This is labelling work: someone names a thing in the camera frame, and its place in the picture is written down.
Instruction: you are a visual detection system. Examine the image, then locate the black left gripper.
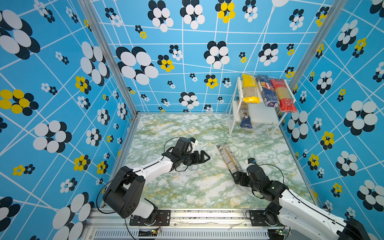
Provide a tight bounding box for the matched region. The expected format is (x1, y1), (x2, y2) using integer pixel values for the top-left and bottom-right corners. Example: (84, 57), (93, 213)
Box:
(180, 150), (211, 166)

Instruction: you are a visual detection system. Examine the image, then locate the clear striped spaghetti bag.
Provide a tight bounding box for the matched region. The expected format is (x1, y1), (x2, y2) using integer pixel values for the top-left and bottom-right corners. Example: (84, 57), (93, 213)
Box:
(217, 144), (244, 175)

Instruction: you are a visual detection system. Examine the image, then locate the dark blue clear spaghetti bag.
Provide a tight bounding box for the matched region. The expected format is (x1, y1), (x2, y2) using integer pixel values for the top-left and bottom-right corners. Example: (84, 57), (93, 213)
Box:
(239, 102), (253, 129)

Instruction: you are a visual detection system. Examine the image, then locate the yellow spaghetti bag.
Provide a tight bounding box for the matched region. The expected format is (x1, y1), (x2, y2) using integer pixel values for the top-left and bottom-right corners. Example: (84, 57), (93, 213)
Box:
(242, 74), (260, 104)

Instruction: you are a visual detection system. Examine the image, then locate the blue Barilla spaghetti bag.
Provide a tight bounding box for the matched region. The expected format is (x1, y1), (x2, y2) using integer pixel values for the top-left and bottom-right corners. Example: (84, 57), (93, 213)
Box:
(257, 75), (280, 108)

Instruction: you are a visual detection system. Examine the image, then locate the red spaghetti bag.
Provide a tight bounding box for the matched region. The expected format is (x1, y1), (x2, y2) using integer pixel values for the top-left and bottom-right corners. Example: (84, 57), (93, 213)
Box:
(271, 79), (298, 113)

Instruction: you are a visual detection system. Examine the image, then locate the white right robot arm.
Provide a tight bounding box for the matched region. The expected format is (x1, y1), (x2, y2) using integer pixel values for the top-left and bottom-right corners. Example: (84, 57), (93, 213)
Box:
(231, 164), (370, 240)

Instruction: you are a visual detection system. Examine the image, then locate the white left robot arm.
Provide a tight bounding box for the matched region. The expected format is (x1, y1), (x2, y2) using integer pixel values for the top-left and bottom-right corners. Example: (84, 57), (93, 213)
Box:
(103, 150), (211, 223)

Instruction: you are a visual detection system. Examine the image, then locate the white two-tier shelf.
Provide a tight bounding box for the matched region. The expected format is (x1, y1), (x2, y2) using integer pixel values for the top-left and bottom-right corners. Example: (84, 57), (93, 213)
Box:
(228, 77), (288, 137)

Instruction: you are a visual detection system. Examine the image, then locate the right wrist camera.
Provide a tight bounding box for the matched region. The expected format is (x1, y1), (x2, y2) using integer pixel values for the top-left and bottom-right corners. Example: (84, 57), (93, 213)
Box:
(247, 158), (256, 166)

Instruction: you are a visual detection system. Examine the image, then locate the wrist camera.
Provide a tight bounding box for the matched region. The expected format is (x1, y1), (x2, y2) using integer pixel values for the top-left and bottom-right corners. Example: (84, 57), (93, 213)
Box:
(172, 138), (198, 157)
(247, 158), (256, 166)

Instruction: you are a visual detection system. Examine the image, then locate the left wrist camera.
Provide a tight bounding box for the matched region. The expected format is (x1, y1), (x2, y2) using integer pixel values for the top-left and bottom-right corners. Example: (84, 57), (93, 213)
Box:
(172, 138), (198, 157)

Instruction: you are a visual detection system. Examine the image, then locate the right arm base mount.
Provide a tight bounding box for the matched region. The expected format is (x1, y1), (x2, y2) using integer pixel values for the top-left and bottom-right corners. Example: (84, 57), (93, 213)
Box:
(245, 210), (286, 228)

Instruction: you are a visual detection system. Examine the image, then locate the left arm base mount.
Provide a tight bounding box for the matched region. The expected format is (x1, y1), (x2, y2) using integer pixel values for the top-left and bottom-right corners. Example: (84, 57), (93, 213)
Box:
(129, 210), (171, 227)

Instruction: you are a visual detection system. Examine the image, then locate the right aluminium corner post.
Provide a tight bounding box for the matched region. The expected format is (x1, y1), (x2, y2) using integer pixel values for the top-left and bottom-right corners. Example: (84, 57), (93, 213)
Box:
(288, 0), (348, 97)

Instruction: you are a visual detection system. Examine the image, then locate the aluminium corner post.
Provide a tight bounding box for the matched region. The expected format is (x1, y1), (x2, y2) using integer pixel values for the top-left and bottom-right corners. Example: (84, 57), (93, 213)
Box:
(79, 0), (138, 118)
(288, 0), (348, 97)

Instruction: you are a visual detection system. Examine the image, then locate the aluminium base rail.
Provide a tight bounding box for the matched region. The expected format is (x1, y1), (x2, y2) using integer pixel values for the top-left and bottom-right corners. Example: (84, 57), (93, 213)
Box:
(80, 208), (343, 240)

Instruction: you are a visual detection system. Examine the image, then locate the left aluminium corner post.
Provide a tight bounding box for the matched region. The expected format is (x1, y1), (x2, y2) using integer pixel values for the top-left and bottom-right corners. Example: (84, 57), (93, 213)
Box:
(79, 0), (138, 118)

